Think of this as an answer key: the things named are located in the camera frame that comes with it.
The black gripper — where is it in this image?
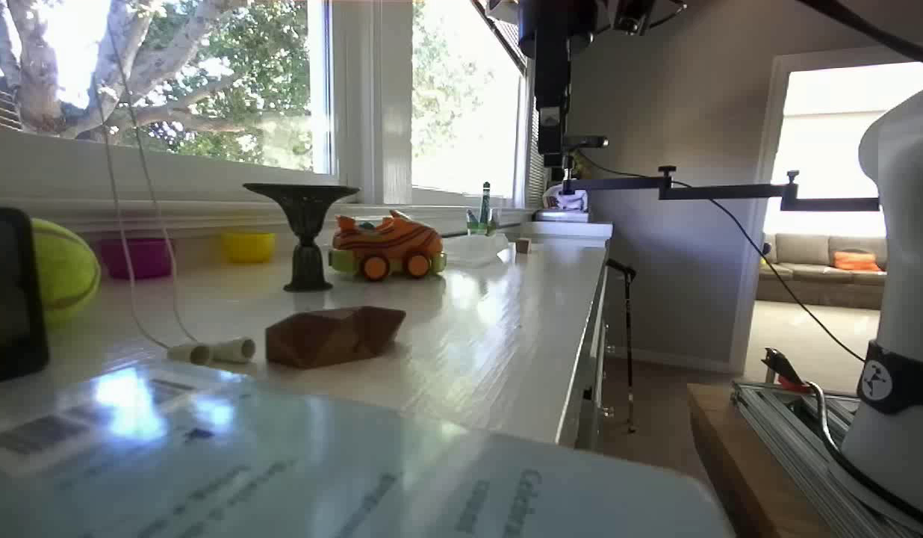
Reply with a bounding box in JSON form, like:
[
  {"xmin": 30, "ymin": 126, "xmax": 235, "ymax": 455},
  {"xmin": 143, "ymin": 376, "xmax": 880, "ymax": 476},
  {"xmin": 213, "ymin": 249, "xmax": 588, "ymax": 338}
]
[{"xmin": 531, "ymin": 41, "xmax": 574, "ymax": 189}]

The white tissue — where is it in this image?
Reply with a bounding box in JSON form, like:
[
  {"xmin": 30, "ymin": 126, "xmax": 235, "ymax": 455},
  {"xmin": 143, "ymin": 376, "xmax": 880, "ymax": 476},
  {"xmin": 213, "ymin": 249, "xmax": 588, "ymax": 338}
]
[{"xmin": 443, "ymin": 229, "xmax": 513, "ymax": 270}]

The narrow white framed window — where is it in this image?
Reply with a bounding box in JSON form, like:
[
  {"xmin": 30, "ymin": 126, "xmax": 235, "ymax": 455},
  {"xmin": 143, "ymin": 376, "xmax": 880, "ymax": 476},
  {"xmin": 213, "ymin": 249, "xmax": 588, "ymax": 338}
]
[{"xmin": 410, "ymin": 0, "xmax": 531, "ymax": 204}]

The large white framed window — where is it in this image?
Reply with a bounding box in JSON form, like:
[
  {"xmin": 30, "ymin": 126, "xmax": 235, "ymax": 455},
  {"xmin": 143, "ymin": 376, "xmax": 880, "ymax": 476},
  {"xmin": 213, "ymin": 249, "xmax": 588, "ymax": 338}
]
[{"xmin": 0, "ymin": 0, "xmax": 334, "ymax": 175}]

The white flat stack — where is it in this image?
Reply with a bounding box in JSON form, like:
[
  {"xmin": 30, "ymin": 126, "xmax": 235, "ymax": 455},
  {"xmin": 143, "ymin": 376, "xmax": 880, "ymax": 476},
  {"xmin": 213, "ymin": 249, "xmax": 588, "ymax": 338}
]
[{"xmin": 526, "ymin": 217, "xmax": 616, "ymax": 244}]

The orange toy car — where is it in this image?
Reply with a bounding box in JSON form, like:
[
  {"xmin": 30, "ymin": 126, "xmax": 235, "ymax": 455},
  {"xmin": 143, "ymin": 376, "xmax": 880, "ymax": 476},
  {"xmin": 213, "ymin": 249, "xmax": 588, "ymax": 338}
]
[{"xmin": 326, "ymin": 208, "xmax": 447, "ymax": 285}]

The black walking stick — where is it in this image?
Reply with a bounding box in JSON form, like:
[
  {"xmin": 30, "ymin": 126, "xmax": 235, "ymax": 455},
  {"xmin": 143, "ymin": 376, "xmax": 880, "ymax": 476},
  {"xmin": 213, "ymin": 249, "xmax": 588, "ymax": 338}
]
[{"xmin": 604, "ymin": 258, "xmax": 643, "ymax": 437}]

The grey sofa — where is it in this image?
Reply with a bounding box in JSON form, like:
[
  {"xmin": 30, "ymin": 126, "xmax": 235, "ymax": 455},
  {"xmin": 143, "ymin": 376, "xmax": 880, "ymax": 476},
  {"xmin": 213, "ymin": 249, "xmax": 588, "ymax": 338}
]
[{"xmin": 756, "ymin": 229, "xmax": 891, "ymax": 311}]

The brown wooden block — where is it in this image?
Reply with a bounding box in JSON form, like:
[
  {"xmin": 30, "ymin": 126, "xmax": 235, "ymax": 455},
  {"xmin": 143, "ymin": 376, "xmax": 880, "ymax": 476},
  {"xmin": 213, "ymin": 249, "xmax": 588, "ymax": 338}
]
[{"xmin": 263, "ymin": 304, "xmax": 410, "ymax": 371}]

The yellow bowl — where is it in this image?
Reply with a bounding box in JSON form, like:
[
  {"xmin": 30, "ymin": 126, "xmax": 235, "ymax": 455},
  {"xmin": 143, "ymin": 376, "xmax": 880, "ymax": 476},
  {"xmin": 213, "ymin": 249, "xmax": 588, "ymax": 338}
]
[{"xmin": 219, "ymin": 229, "xmax": 281, "ymax": 265}]

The orange pillow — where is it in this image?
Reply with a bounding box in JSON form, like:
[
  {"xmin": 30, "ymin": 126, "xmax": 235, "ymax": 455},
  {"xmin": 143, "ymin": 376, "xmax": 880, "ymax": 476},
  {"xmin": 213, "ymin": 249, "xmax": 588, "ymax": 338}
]
[{"xmin": 831, "ymin": 249, "xmax": 888, "ymax": 276}]

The wooden platform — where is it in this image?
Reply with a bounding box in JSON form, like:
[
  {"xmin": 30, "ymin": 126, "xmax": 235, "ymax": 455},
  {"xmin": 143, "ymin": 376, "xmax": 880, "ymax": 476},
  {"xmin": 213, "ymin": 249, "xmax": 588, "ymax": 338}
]
[{"xmin": 685, "ymin": 380, "xmax": 841, "ymax": 538}]

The pink bowl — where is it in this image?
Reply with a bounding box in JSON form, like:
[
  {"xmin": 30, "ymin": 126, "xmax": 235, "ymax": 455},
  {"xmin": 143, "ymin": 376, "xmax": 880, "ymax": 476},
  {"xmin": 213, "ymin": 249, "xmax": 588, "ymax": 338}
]
[{"xmin": 93, "ymin": 234, "xmax": 175, "ymax": 285}]

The laminated paper sheet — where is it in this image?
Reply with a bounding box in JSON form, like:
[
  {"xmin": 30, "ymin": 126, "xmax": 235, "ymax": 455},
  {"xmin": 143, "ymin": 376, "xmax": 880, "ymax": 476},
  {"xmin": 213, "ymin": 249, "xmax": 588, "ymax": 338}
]
[{"xmin": 0, "ymin": 358, "xmax": 738, "ymax": 538}]

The green ball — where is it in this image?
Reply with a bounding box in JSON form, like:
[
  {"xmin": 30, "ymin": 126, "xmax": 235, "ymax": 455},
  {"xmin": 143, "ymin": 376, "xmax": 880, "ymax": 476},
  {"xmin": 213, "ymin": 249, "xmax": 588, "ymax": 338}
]
[{"xmin": 26, "ymin": 214, "xmax": 104, "ymax": 322}]

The tree outside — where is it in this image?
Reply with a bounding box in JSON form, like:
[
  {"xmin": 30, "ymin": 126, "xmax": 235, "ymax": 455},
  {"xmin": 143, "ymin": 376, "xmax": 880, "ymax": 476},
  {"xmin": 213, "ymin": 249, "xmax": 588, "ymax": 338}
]
[{"xmin": 0, "ymin": 0, "xmax": 313, "ymax": 168}]

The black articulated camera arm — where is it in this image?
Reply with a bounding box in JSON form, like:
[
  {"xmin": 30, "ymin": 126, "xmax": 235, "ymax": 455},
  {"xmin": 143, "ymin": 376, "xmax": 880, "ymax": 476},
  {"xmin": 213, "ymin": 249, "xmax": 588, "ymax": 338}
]
[{"xmin": 568, "ymin": 163, "xmax": 885, "ymax": 214}]

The white doorway frame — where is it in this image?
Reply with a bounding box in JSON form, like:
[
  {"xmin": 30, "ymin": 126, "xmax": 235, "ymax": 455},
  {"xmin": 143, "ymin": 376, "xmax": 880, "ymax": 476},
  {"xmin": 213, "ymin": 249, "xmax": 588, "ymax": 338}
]
[{"xmin": 729, "ymin": 47, "xmax": 923, "ymax": 380}]

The thin black camera cable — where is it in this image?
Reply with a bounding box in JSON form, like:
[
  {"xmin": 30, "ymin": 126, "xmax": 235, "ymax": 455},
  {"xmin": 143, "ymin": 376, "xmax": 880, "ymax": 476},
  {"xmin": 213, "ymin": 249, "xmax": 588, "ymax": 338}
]
[{"xmin": 577, "ymin": 153, "xmax": 870, "ymax": 368}]

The red cable connector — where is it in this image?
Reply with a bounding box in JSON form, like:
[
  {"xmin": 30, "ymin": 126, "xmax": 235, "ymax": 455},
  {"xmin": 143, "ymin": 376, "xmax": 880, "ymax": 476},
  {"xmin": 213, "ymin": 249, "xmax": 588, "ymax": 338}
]
[{"xmin": 759, "ymin": 344, "xmax": 812, "ymax": 398}]

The white blind cord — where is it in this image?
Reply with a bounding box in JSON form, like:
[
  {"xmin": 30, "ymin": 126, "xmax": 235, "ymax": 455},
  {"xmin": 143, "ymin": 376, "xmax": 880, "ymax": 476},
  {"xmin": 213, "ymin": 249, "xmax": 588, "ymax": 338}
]
[
  {"xmin": 110, "ymin": 38, "xmax": 256, "ymax": 368},
  {"xmin": 83, "ymin": 0, "xmax": 214, "ymax": 368}
]

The aluminium rail frame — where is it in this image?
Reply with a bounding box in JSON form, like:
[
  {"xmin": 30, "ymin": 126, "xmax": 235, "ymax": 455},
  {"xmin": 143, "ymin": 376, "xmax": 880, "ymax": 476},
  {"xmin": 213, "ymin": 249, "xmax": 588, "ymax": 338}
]
[{"xmin": 729, "ymin": 380, "xmax": 923, "ymax": 538}]

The black base cable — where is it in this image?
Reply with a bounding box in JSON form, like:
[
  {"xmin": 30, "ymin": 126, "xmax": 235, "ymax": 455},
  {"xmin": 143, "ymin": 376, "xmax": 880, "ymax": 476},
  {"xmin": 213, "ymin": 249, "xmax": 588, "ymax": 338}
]
[{"xmin": 803, "ymin": 382, "xmax": 923, "ymax": 531}]

